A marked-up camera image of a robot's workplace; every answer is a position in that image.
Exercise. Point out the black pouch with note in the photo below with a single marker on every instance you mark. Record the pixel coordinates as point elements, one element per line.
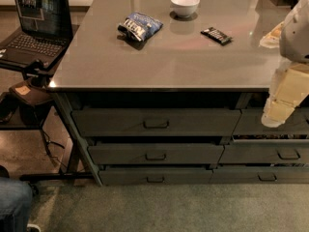
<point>29,94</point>

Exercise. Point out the black candy bar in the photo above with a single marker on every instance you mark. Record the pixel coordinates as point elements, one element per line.
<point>216,35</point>

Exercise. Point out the black laptop stand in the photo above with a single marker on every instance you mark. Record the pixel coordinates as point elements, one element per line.
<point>32,118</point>

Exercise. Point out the white shoe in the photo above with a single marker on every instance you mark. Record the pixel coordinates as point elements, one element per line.
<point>33,228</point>

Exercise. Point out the person leg in jeans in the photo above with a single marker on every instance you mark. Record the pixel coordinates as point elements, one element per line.
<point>15,205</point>

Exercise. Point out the grey drawer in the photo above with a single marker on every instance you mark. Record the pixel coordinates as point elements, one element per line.
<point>266,151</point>
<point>250,123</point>
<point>260,175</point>
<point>155,122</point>
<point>155,175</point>
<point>155,153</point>

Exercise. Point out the grey cabinet frame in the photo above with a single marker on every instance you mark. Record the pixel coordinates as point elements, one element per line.
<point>70,101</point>

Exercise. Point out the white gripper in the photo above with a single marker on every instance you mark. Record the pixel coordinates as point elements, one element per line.
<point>295,38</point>

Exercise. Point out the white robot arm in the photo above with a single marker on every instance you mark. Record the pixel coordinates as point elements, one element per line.
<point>292,35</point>

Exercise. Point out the white bowl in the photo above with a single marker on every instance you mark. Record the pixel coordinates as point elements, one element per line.
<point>185,8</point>

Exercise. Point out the blue chip bag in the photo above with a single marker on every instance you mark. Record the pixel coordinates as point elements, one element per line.
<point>139,27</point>

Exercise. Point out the black laptop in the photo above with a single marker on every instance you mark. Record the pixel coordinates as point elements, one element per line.
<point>44,36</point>

